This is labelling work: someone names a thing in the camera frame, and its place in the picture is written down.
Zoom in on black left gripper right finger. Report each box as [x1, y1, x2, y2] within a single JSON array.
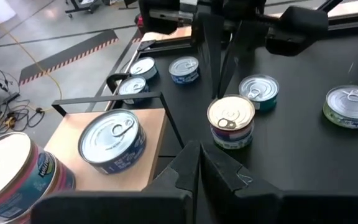
[[200, 142, 358, 224]]

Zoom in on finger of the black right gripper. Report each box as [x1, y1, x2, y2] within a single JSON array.
[[218, 21, 269, 98], [197, 12, 227, 100]]

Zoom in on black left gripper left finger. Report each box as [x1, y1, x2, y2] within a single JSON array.
[[31, 141, 201, 224]]

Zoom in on dark label tuna can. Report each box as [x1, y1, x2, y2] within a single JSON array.
[[168, 55, 200, 85]]

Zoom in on teal tuna can with barcode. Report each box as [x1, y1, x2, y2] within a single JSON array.
[[238, 73, 280, 112]]

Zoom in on navy label tuna can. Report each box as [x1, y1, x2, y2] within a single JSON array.
[[78, 108, 147, 175]]

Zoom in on blue label tuna can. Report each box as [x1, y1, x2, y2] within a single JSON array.
[[117, 75, 150, 105]]

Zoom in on silver-top tuna can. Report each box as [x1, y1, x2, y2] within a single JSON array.
[[129, 56, 158, 81], [322, 84, 358, 130]]

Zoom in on tall red blue label can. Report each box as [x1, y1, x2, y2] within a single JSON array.
[[0, 131, 76, 224], [206, 94, 256, 141]]

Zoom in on Bumble Bee light tuna can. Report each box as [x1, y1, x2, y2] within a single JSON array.
[[211, 132, 255, 151]]

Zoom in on black wheeled stand base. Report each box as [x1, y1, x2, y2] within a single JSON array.
[[65, 0, 105, 18]]

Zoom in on black ramp hazard stripes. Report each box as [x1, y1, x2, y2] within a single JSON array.
[[19, 29, 119, 86]]

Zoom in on black metal table frame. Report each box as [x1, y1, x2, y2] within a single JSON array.
[[85, 0, 358, 113]]

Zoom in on wooden shelf black frame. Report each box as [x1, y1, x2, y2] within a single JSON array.
[[44, 91, 185, 192]]

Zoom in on black floor cable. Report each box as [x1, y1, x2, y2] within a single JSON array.
[[0, 55, 46, 138]]

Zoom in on yellow floor cable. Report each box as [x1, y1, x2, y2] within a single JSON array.
[[0, 6, 63, 113]]

